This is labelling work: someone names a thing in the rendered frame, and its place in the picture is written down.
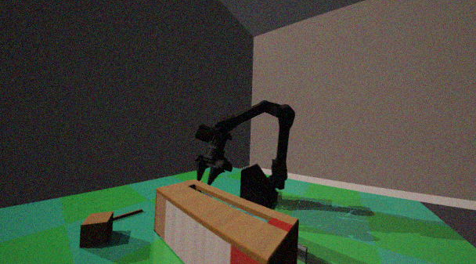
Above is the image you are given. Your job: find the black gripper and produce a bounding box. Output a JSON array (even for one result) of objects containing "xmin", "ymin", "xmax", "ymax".
[{"xmin": 192, "ymin": 143, "xmax": 233, "ymax": 185}]

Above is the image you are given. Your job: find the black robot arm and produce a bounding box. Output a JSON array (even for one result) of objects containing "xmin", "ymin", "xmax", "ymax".
[{"xmin": 195, "ymin": 100, "xmax": 295, "ymax": 195}]

